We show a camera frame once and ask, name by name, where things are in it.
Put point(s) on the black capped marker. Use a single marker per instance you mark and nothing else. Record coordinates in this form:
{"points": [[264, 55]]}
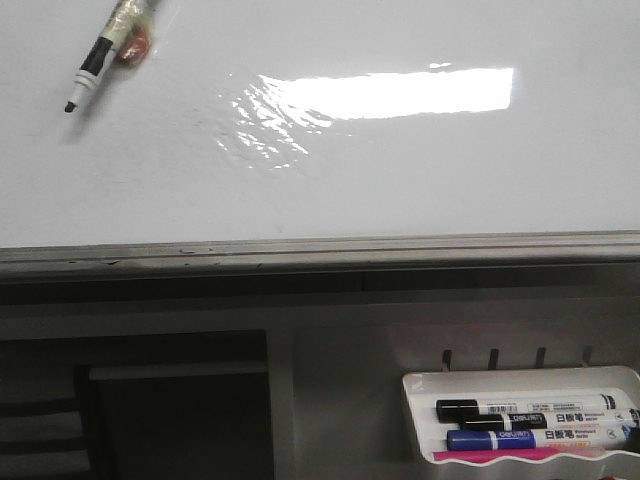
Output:
{"points": [[552, 420], [450, 410]]}

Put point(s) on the black object tray right edge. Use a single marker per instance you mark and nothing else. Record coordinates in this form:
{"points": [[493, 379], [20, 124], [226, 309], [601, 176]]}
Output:
{"points": [[633, 442]]}

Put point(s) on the blue capped marker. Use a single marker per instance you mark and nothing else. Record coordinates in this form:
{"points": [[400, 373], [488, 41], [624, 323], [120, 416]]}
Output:
{"points": [[614, 437]]}

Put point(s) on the white whiteboard with grey frame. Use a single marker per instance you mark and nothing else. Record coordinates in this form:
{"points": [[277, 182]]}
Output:
{"points": [[259, 135]]}

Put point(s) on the black capped marker middle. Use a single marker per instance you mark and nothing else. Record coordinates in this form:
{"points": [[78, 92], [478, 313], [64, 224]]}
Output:
{"points": [[552, 420]]}

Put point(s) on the black taped whiteboard marker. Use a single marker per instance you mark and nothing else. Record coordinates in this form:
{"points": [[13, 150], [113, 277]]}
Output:
{"points": [[126, 38]]}

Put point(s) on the black capped marker top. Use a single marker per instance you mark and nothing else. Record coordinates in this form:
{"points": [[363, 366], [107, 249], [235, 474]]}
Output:
{"points": [[450, 410]]}

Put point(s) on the white plastic marker tray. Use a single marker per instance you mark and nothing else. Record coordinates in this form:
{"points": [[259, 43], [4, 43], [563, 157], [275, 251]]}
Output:
{"points": [[428, 433]]}

